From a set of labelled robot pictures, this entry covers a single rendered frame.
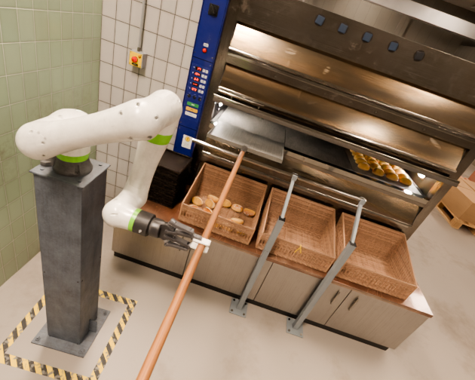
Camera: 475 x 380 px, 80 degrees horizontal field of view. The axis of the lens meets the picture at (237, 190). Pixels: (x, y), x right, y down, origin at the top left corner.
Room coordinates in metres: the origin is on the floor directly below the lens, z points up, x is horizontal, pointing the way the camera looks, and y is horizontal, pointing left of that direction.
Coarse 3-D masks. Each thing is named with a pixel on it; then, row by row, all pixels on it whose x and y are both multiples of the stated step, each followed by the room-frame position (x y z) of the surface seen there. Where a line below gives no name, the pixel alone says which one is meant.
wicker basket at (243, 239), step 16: (208, 176) 2.05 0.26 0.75; (224, 176) 2.06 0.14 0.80; (240, 176) 2.07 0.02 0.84; (192, 192) 1.87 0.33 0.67; (208, 192) 2.01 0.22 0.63; (240, 192) 2.03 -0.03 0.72; (192, 208) 1.61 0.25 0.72; (224, 208) 1.93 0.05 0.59; (256, 208) 2.01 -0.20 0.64; (192, 224) 1.61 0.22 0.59; (224, 224) 1.61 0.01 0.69; (240, 224) 1.61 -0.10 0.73; (240, 240) 1.61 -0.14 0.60
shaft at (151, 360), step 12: (240, 156) 1.65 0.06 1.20; (228, 180) 1.33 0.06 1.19; (216, 204) 1.09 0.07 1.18; (216, 216) 1.01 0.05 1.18; (192, 264) 0.71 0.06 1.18; (192, 276) 0.67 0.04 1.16; (180, 288) 0.60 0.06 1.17; (180, 300) 0.56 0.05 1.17; (168, 312) 0.51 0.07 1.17; (168, 324) 0.48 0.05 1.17; (156, 336) 0.44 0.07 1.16; (156, 348) 0.40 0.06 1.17; (144, 360) 0.37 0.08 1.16; (156, 360) 0.38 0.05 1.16; (144, 372) 0.34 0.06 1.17
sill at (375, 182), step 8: (288, 152) 2.10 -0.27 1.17; (296, 152) 2.13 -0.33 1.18; (304, 160) 2.10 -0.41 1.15; (312, 160) 2.11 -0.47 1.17; (320, 160) 2.15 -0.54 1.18; (328, 168) 2.11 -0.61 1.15; (336, 168) 2.11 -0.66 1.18; (344, 168) 2.15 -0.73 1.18; (352, 176) 2.11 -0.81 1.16; (360, 176) 2.11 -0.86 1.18; (368, 176) 2.16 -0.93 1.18; (376, 184) 2.11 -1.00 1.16; (384, 184) 2.12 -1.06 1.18; (392, 192) 2.11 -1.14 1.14; (400, 192) 2.11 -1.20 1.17; (408, 192) 2.13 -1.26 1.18; (416, 200) 2.11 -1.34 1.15; (424, 200) 2.11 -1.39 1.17
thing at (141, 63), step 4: (132, 52) 2.02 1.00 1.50; (136, 52) 2.02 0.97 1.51; (140, 52) 2.05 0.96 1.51; (132, 56) 2.02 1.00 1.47; (136, 56) 2.02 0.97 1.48; (144, 56) 2.04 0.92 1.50; (140, 60) 2.02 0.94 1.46; (144, 60) 2.05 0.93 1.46; (132, 64) 2.02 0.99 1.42; (136, 64) 2.02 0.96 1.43; (140, 64) 2.02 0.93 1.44; (144, 64) 2.06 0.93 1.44; (140, 68) 2.02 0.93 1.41
